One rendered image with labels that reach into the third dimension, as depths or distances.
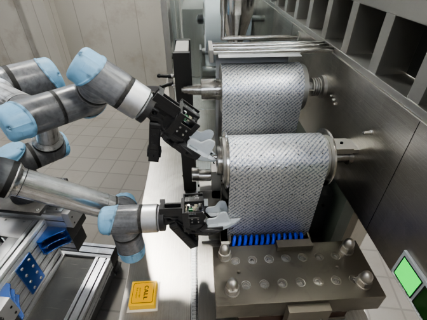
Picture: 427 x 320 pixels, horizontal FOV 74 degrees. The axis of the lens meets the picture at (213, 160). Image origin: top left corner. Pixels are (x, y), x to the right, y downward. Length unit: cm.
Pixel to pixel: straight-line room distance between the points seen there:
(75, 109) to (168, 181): 63
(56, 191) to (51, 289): 110
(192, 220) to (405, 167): 48
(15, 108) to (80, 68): 15
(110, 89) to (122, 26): 362
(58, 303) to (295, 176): 145
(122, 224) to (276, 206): 39
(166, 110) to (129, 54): 367
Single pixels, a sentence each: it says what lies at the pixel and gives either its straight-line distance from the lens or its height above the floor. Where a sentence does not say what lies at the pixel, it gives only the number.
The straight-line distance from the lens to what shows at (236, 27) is 128.
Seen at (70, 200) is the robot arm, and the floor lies 113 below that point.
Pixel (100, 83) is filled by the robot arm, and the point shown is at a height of 148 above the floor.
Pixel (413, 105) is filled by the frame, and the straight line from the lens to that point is 64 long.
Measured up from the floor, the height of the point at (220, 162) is 127.
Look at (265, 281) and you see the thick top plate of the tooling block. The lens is 77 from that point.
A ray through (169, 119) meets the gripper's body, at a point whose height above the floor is 138.
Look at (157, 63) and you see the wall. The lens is 418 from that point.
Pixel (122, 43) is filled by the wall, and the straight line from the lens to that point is 426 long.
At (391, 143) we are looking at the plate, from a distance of 68.
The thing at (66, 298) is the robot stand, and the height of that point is 21.
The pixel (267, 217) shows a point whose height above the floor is 110.
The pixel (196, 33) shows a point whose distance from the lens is 159.
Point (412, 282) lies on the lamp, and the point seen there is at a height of 119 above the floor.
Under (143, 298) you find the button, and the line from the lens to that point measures 87.
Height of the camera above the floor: 168
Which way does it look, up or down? 37 degrees down
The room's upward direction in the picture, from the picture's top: straight up
